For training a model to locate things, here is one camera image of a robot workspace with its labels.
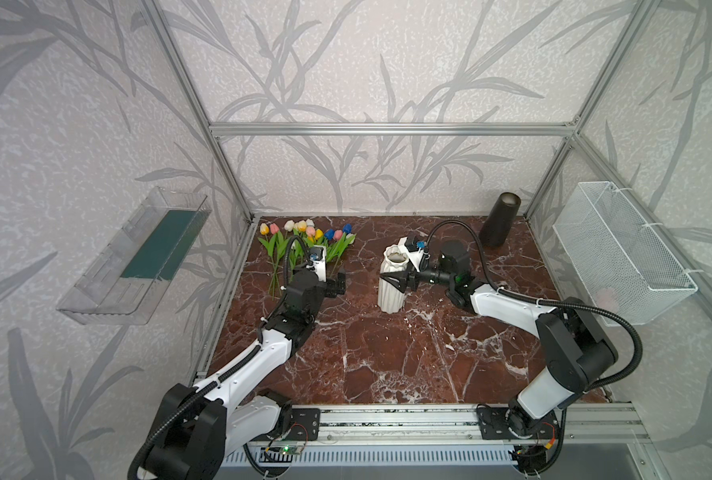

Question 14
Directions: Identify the white ribbed vase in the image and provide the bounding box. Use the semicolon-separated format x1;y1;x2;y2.
378;245;410;314

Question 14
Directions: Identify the cream white tulip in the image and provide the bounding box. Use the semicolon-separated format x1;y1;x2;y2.
295;219;317;240

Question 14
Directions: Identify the pink tulip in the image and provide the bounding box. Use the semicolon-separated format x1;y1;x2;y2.
269;223;287;298

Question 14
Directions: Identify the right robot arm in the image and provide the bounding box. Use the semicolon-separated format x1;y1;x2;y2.
379;237;643;438

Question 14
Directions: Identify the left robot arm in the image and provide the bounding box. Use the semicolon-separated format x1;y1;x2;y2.
127;270;346;479

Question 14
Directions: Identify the black cone vase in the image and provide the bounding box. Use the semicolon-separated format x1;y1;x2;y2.
479;192;522;248

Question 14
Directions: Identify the pink object in basket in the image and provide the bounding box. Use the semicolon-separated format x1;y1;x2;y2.
594;287;620;314

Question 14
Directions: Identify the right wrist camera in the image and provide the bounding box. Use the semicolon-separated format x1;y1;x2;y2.
398;235;429;272

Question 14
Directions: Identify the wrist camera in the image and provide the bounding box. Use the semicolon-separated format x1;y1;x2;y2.
307;245;326;282
398;235;429;272

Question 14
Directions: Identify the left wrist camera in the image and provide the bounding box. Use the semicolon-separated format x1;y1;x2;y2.
307;245;326;282

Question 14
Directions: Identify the left black cable hose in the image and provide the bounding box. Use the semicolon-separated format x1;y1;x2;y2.
280;235;312;289

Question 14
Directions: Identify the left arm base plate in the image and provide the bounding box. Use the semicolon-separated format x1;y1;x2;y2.
265;407;322;442

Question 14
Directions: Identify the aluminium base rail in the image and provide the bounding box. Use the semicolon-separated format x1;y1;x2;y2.
145;403;651;448

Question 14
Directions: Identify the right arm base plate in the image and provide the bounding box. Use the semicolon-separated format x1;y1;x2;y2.
475;403;559;441

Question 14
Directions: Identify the white wire mesh basket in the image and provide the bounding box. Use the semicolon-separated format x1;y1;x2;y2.
554;181;699;326

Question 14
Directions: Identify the clear plastic wall shelf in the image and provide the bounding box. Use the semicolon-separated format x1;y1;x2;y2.
57;187;212;326

